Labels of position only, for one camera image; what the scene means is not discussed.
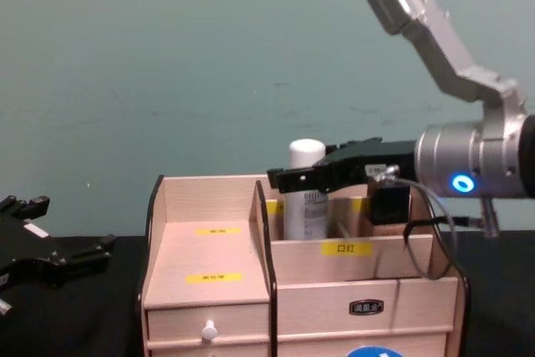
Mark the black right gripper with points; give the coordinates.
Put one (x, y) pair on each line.
(376, 158)

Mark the wooden desk organizer with drawers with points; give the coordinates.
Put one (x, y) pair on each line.
(334, 302)

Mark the white cylindrical bottle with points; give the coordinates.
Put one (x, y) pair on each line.
(305, 215)

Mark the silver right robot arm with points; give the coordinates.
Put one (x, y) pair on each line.
(460, 164)

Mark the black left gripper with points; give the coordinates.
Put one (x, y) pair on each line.
(25, 248)

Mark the white drawer knob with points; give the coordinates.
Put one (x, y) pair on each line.
(209, 329)

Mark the blue round sticker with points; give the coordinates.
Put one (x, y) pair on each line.
(374, 353)

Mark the black square box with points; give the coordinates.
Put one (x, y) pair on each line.
(388, 206)

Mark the black table cloth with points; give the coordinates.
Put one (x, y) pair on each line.
(75, 323)

